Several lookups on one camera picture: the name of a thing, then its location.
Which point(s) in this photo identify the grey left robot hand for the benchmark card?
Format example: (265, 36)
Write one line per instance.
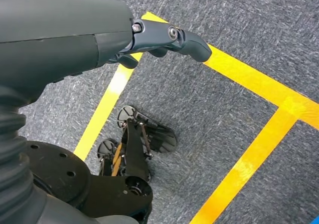
(62, 34)

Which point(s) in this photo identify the yellow floor tape square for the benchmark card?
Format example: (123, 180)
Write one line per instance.
(249, 80)

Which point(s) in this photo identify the black wrist mounting bracket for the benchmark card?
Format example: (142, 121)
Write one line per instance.
(59, 169)

